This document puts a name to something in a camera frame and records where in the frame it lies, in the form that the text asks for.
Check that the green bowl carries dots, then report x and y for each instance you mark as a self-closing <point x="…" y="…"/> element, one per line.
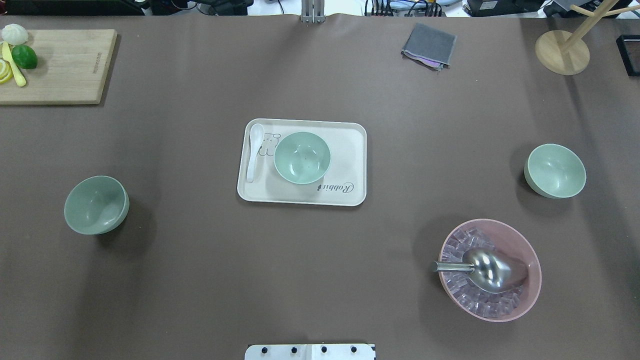
<point x="302" y="158"/>
<point x="554" y="171"/>
<point x="96" y="205"/>

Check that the cream rabbit tray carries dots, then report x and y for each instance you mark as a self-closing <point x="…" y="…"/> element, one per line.
<point x="344" y="184"/>

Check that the white ceramic spoon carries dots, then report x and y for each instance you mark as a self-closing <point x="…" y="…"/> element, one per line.
<point x="256" y="138"/>

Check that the grey folded cloth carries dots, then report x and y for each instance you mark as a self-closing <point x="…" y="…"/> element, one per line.
<point x="430" y="46"/>

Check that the metal ice scoop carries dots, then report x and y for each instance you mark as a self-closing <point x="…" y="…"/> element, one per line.
<point x="489" y="270"/>

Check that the pink bowl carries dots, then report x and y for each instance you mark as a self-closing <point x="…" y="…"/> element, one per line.
<point x="509" y="242"/>

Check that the ice cubes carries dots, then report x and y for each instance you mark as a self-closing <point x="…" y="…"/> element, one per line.
<point x="472" y="298"/>

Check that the bamboo cutting board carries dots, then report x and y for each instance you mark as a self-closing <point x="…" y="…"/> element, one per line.
<point x="73" y="65"/>

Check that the wooden mug tree stand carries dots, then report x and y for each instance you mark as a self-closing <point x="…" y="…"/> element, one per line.
<point x="565" y="53"/>

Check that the yellow plastic knife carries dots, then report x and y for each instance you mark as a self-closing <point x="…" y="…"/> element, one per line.
<point x="16" y="72"/>

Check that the green lime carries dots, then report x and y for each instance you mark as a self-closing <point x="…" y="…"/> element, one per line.
<point x="25" y="57"/>

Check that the lemon slice bottom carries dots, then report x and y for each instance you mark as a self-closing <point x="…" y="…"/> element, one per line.
<point x="5" y="76"/>

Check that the lemon slice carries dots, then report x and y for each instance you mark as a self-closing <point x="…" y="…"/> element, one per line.
<point x="4" y="65"/>
<point x="5" y="76"/>

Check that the lemon slice top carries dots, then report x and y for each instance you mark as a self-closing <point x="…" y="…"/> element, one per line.
<point x="4" y="65"/>

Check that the black tray at edge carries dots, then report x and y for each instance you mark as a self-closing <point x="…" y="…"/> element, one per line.
<point x="629" y="49"/>

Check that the white garlic toy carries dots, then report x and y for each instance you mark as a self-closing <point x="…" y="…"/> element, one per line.
<point x="14" y="34"/>

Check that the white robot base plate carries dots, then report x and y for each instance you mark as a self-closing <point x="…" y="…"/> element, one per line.
<point x="312" y="351"/>

